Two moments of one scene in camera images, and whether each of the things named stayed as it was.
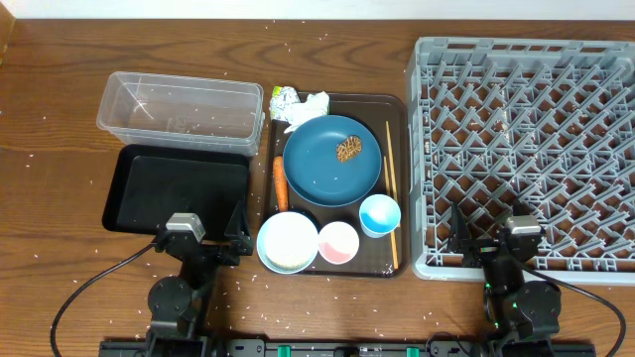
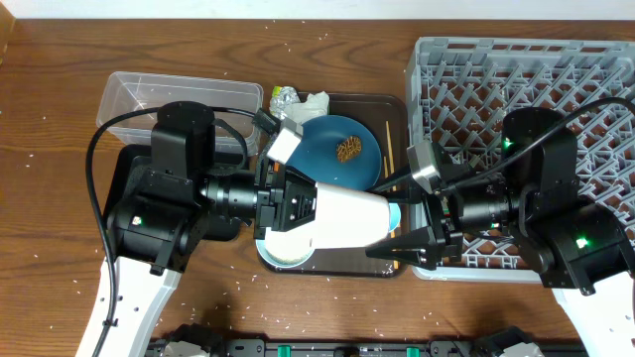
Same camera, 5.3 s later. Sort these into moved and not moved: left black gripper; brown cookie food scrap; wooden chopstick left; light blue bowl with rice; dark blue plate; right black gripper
Moved: right black gripper; left black gripper
Not moved: light blue bowl with rice; brown cookie food scrap; wooden chopstick left; dark blue plate
